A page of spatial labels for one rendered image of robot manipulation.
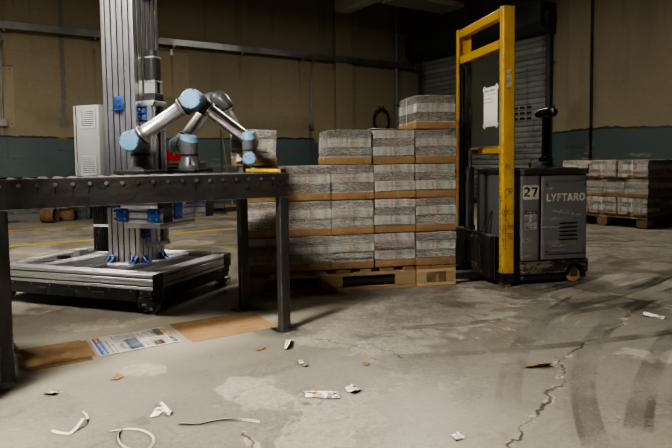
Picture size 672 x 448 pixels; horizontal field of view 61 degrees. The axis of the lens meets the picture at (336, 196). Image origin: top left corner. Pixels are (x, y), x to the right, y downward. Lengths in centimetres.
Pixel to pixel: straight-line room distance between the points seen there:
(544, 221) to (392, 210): 104
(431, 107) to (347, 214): 92
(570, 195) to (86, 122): 323
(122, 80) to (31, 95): 617
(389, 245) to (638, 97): 662
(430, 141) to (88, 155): 222
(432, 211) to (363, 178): 53
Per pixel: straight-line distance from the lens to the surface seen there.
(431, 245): 398
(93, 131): 396
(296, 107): 1137
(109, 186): 261
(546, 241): 418
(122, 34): 395
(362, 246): 383
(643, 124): 981
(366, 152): 380
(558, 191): 420
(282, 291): 295
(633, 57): 1000
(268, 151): 369
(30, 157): 994
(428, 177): 394
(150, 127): 342
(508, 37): 404
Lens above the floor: 85
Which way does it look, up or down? 3 degrees down
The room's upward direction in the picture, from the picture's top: 1 degrees counter-clockwise
